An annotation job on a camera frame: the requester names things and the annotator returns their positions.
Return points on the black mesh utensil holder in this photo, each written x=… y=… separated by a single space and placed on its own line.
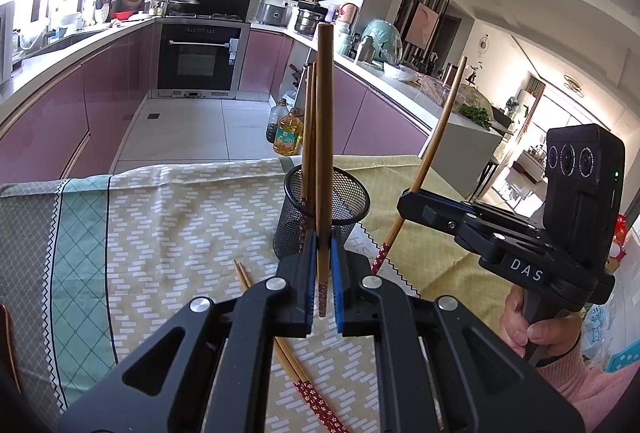
x=345 y=208

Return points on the black wok with lid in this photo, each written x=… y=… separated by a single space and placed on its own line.
x=182 y=5

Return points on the brown flat object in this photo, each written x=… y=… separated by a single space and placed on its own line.
x=6 y=348

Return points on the yellow cooking oil bottle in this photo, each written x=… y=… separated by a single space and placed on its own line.
x=289 y=138

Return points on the purple lower kitchen cabinets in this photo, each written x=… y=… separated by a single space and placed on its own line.
x=65 y=103
x=380 y=123

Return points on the stainless steel pot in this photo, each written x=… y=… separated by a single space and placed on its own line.
x=309 y=22

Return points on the pink kettle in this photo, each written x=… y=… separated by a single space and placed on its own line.
x=347 y=14

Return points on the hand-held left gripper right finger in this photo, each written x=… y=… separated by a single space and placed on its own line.
x=338 y=288

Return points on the teal plastic bag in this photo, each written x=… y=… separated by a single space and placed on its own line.
x=382 y=40

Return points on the patterned green grey tablecloth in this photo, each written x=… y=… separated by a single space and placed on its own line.
x=175 y=223

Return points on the steel thermos flask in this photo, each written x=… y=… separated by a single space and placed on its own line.
x=365 y=49

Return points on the person's right forearm pink sleeve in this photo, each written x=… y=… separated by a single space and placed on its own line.
x=590 y=393

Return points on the dark sauce bottle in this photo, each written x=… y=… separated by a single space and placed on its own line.
x=274 y=125

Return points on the round ceiling lamp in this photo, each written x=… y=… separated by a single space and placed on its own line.
x=572 y=83

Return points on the person's right hand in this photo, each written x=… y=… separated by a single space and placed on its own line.
x=515 y=328

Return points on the wooden chopstick red patterned end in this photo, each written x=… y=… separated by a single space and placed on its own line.
x=440 y=133
x=313 y=128
x=320 y=414
x=306 y=128
x=331 y=413
x=325 y=138

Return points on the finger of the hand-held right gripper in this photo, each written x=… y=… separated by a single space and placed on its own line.
x=450 y=207
x=450 y=225

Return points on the silver rice cooker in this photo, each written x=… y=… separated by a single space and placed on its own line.
x=272 y=13

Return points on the black built-in oven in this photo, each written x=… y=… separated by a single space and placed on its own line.
x=200 y=58

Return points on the yellow towel zigzag edge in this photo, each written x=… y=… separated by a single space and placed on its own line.
x=440 y=273

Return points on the white bowl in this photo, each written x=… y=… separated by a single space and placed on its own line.
x=399 y=72

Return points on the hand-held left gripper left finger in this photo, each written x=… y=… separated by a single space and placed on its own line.
x=311 y=283

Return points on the white microwave oven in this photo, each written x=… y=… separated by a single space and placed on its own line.
x=6 y=43

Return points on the framed wall picture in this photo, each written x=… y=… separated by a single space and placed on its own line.
x=422 y=25

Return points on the clear plastic container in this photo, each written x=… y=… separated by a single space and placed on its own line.
x=437 y=89

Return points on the green leafy vegetables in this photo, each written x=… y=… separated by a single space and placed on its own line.
x=475 y=115

